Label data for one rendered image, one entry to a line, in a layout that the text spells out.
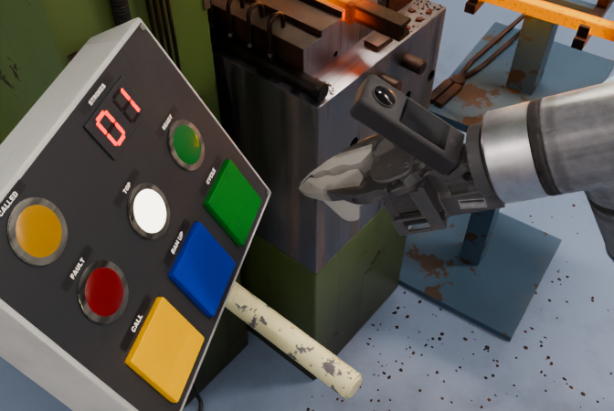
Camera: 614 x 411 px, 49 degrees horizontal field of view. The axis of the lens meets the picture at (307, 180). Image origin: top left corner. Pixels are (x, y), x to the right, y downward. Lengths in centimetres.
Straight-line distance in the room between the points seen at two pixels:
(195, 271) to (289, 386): 109
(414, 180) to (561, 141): 14
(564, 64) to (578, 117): 109
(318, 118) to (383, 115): 45
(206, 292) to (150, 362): 11
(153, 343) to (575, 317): 151
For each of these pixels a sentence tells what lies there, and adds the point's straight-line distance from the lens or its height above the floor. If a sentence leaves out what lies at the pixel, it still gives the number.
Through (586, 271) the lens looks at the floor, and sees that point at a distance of 213.
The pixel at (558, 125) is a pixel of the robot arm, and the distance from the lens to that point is 61.
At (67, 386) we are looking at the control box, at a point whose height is 103.
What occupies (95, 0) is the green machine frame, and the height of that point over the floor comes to 113.
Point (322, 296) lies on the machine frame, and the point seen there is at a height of 36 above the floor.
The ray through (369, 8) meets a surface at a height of 101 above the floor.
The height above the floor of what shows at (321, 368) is 64.
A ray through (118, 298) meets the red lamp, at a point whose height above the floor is 108.
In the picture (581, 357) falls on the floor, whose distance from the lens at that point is 196.
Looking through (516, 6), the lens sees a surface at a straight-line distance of 135.
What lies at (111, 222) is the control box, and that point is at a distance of 66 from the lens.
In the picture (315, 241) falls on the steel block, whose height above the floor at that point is 58.
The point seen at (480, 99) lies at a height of 65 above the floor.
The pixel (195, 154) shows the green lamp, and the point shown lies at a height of 108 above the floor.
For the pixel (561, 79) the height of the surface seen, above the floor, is 65.
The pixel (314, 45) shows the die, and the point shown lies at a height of 97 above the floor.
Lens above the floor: 160
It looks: 47 degrees down
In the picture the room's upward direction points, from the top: straight up
